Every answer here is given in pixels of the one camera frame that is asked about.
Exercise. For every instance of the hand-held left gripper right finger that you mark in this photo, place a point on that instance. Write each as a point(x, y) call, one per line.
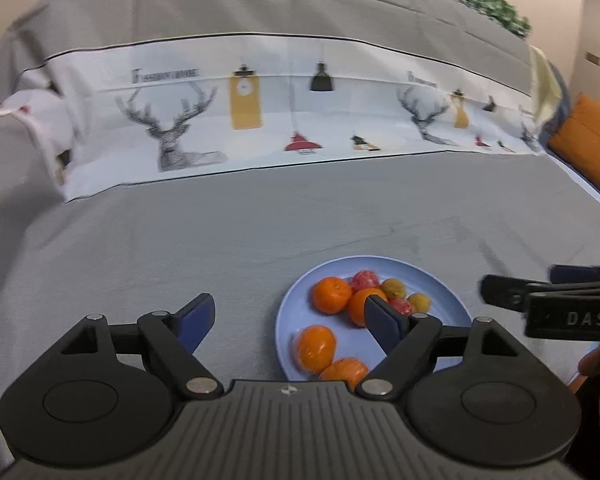
point(380, 322)

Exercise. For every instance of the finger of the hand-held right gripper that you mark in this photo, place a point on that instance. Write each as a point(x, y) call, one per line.
point(580, 274)
point(502, 291)

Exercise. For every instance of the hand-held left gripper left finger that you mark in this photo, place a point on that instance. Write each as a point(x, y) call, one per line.
point(197, 317)

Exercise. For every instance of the plastic-wrapped red fruit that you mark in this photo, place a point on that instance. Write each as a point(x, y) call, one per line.
point(364, 280)
point(401, 306)

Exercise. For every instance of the round orange mandarin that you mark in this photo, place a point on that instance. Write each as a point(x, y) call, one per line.
point(357, 305)
point(330, 294)

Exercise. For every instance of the light blue plate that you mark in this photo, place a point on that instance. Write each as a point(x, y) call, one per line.
point(350, 340)

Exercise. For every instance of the yellow longan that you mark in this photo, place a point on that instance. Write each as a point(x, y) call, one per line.
point(419, 301)
point(394, 287)

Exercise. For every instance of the plastic-wrapped orange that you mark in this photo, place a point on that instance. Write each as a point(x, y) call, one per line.
point(344, 371)
point(316, 345)

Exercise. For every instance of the grey printed bed cover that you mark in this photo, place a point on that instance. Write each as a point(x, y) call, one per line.
point(230, 220)

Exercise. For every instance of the orange pillow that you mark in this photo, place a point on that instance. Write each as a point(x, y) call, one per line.
point(587, 132)

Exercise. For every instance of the cream cloth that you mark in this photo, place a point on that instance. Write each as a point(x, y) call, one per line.
point(542, 90)

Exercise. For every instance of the wall switch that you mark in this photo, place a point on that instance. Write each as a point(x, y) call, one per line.
point(593, 58)

